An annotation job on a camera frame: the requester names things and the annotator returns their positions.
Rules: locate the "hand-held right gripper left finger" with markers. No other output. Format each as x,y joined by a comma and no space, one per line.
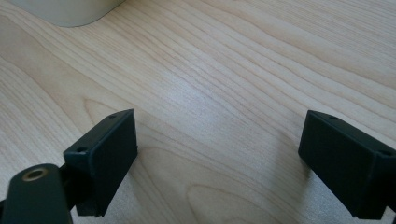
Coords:
102,161

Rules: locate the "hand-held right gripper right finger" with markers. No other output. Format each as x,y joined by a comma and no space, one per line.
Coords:
348,168

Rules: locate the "white plastic trash bin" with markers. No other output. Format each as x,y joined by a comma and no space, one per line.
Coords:
68,12

